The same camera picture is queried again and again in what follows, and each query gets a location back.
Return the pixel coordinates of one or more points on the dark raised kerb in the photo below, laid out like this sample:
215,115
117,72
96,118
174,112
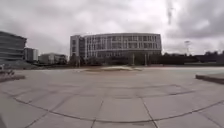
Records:
211,78

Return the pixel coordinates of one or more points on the low pale building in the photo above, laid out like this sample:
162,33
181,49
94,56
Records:
52,59

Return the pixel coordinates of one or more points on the large curved grey building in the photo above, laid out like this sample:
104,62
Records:
120,46

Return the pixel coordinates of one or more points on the grass lawn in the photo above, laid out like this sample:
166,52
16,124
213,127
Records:
220,75

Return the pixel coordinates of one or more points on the pale tall building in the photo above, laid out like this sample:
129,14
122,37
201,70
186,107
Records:
31,54

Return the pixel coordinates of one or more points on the pale low mound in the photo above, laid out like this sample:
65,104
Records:
113,68

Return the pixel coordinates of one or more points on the lamp pole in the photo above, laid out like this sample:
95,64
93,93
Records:
187,47

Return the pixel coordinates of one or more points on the grey paved plaza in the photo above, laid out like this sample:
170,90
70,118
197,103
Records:
113,96

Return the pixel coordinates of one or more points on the row of dark trees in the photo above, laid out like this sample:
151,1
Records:
190,58

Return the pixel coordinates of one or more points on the dark grey building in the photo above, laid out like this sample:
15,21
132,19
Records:
11,47

